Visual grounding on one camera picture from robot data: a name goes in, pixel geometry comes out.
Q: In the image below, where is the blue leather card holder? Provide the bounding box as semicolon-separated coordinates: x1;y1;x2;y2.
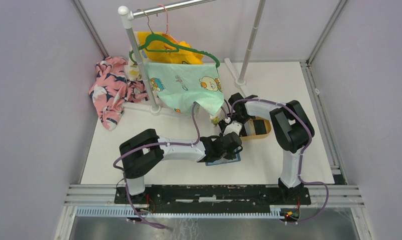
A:
205;147;243;167

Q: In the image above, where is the tan oval card tray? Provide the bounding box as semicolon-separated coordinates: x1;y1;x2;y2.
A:
239;117;272;140

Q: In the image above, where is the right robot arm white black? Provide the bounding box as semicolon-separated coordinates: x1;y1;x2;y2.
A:
218;93;315;204

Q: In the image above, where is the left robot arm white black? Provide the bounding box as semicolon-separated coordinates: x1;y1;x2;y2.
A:
113;128;243;204

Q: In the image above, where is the black card in tray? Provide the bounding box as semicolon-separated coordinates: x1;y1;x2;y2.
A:
253;120;267;135

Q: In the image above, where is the cream printed garment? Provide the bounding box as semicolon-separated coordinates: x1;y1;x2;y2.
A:
210;109;222;126

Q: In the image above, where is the mint green printed cloth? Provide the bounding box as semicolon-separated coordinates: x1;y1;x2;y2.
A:
145;62;224;116

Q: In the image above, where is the yellow garment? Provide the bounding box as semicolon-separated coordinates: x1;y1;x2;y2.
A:
125;31;204;81

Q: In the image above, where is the pink clothes hanger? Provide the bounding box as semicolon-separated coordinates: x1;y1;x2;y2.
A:
158;4;179;43

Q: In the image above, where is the green clothes hanger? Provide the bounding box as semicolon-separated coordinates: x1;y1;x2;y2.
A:
137;31;220;68

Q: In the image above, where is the pink patterned garment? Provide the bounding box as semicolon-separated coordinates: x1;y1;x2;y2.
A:
89;56;149;131

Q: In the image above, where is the white metal clothes rack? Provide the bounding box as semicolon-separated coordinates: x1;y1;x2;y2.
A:
118;0;266;117

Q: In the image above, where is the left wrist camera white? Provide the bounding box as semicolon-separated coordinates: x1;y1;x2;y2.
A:
223;121;243;135

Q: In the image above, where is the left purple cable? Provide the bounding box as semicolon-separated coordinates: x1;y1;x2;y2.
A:
113;101;201;230

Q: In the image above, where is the white slotted cable duct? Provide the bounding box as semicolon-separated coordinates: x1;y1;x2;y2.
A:
76;206;286;220

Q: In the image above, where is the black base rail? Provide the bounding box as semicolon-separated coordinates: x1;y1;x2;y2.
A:
130;185;311;214

